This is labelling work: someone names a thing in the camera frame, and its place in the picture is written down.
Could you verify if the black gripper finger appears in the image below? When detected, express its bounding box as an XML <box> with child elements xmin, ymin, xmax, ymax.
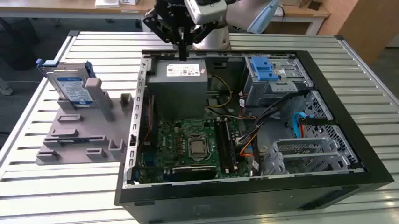
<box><xmin>143</xmin><ymin>10</ymin><xmax>186</xmax><ymax>61</ymax></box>
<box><xmin>183</xmin><ymin>20</ymin><xmax>219</xmax><ymax>61</ymax></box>

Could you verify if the hard disk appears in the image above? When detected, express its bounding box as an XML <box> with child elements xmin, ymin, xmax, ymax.
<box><xmin>36</xmin><ymin>59</ymin><xmax>96</xmax><ymax>108</ymax></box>

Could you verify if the blue data wire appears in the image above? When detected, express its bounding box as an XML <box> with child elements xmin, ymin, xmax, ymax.
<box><xmin>292</xmin><ymin>112</ymin><xmax>308</xmax><ymax>140</ymax></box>

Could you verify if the metal disk bay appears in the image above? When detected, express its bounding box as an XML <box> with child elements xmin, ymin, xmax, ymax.
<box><xmin>262</xmin><ymin>137</ymin><xmax>359</xmax><ymax>175</ymax></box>

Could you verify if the wooden desk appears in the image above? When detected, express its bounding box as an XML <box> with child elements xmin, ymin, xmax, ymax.
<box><xmin>0</xmin><ymin>0</ymin><xmax>331</xmax><ymax>35</ymax></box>

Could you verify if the blue drive latch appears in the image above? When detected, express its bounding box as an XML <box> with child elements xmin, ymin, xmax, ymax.
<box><xmin>251</xmin><ymin>56</ymin><xmax>279</xmax><ymax>82</ymax></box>

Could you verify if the grey power supply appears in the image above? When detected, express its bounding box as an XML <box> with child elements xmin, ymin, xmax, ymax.
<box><xmin>146</xmin><ymin>59</ymin><xmax>210</xmax><ymax>119</ymax></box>

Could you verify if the metal optical drive cage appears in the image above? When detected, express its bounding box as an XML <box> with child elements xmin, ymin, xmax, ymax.
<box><xmin>243</xmin><ymin>56</ymin><xmax>314</xmax><ymax>108</ymax></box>

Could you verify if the green motherboard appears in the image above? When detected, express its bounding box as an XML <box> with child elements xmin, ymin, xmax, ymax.
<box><xmin>136</xmin><ymin>118</ymin><xmax>254</xmax><ymax>184</ymax></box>

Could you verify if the CPU socket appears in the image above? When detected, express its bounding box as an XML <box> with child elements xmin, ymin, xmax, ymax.
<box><xmin>186</xmin><ymin>134</ymin><xmax>211</xmax><ymax>162</ymax></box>

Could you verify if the black bin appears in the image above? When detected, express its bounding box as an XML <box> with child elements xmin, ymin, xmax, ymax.
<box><xmin>0</xmin><ymin>17</ymin><xmax>40</xmax><ymax>70</ymax></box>

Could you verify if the black RAM slot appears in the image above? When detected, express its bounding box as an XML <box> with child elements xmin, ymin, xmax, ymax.
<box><xmin>215</xmin><ymin>118</ymin><xmax>232</xmax><ymax>172</ymax></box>

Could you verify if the silver CPU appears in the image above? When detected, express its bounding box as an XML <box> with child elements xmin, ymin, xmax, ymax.
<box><xmin>188</xmin><ymin>140</ymin><xmax>207</xmax><ymax>156</ymax></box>

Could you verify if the grey parts rack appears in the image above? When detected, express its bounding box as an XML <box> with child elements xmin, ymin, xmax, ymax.
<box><xmin>36</xmin><ymin>78</ymin><xmax>135</xmax><ymax>166</ymax></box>

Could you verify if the grey stand foot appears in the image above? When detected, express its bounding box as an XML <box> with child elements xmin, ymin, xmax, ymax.
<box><xmin>0</xmin><ymin>77</ymin><xmax>13</xmax><ymax>96</ymax></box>

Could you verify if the black graphics card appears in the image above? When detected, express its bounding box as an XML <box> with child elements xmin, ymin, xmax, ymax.
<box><xmin>171</xmin><ymin>165</ymin><xmax>218</xmax><ymax>182</ymax></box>

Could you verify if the black open PC case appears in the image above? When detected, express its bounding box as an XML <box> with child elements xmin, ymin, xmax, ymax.
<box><xmin>113</xmin><ymin>49</ymin><xmax>395</xmax><ymax>224</ymax></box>

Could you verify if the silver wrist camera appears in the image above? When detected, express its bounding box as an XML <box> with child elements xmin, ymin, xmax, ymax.
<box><xmin>183</xmin><ymin>0</ymin><xmax>228</xmax><ymax>25</ymax></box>

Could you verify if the yellow wire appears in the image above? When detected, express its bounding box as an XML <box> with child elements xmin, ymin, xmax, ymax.
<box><xmin>206</xmin><ymin>74</ymin><xmax>234</xmax><ymax>109</ymax></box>

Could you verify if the red wire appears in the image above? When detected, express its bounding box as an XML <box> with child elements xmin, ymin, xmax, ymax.
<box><xmin>144</xmin><ymin>95</ymin><xmax>155</xmax><ymax>145</ymax></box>

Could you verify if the black wire bundle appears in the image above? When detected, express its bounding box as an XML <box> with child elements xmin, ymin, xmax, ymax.
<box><xmin>238</xmin><ymin>91</ymin><xmax>310</xmax><ymax>143</ymax></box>

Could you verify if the orange wire bundle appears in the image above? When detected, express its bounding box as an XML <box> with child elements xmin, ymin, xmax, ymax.
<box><xmin>239</xmin><ymin>143</ymin><xmax>255</xmax><ymax>157</ymax></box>

